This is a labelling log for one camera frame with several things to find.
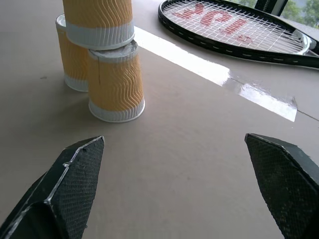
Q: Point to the dark window frame post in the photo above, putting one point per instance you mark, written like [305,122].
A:
[270,6]

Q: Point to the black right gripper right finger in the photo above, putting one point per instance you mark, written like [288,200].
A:
[281,179]

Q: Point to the orange ribbed paper cup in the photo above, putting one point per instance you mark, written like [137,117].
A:
[99,22]
[72,64]
[115,82]

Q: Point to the black tennis racket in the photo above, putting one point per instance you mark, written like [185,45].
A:
[236,27]

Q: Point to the clear glossy tape strip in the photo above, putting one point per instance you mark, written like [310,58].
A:
[214,74]

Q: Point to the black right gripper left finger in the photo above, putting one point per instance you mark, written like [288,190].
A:
[64,189]

